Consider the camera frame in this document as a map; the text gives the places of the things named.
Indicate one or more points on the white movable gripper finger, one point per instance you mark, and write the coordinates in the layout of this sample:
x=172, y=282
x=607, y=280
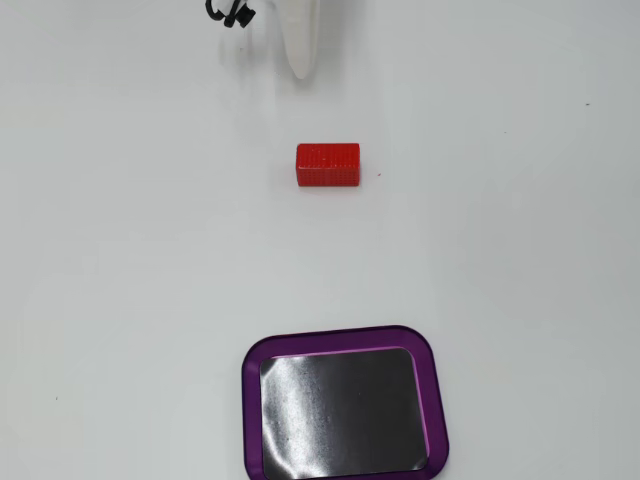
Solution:
x=301, y=40

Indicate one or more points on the purple tray with black base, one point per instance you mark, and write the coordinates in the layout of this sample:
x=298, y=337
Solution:
x=345, y=410

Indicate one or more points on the red rectangular cube block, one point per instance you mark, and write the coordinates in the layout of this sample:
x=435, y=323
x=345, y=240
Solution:
x=328, y=165

